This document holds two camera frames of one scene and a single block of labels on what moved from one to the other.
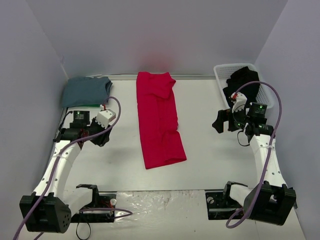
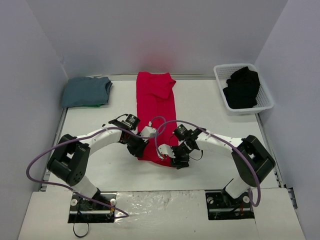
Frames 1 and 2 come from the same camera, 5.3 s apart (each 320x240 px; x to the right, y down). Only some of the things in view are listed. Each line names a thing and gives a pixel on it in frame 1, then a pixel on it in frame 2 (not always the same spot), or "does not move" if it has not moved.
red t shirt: [161, 142] does not move
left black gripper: [99, 136] -> [137, 148]
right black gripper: [231, 122] -> [179, 157]
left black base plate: [101, 210] does not move
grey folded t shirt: [86, 91] does not move
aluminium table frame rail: [129, 74] does not move
